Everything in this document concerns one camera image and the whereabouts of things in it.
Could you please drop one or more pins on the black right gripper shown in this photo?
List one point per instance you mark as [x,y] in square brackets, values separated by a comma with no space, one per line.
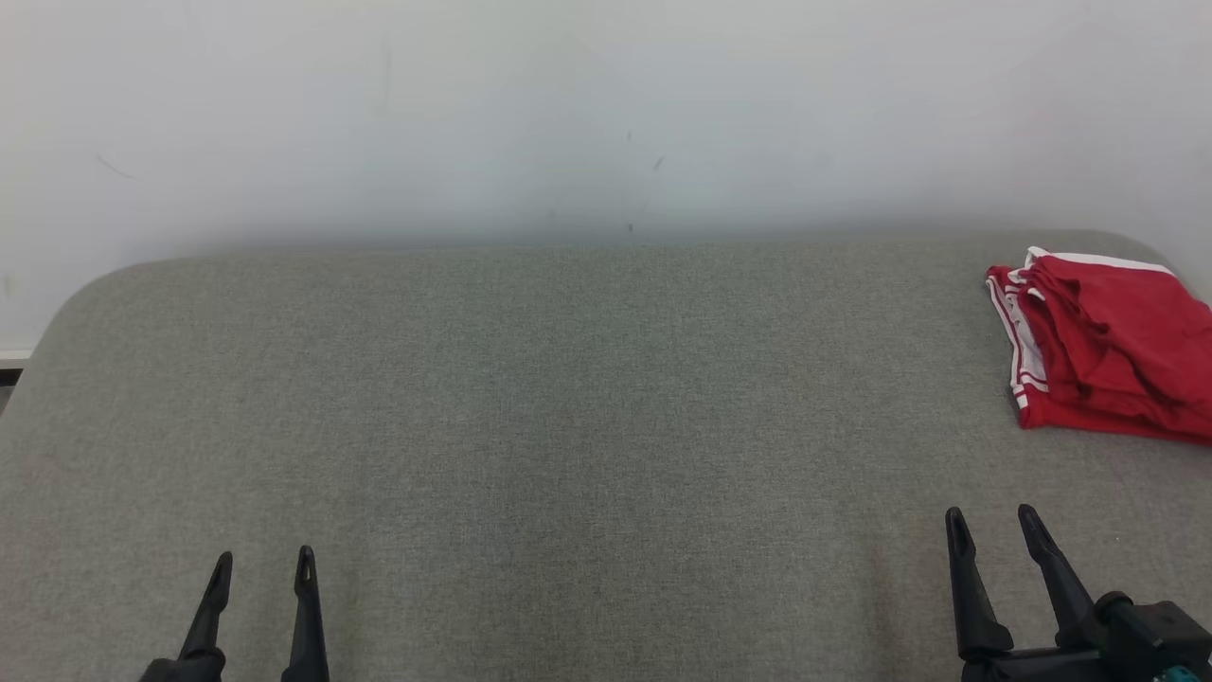
[1136,644]

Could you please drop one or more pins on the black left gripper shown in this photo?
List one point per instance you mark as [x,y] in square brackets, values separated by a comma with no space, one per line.
[185,669]

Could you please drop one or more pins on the red jersey with white trim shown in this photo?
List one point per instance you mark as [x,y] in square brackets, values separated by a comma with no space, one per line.
[1032,379]

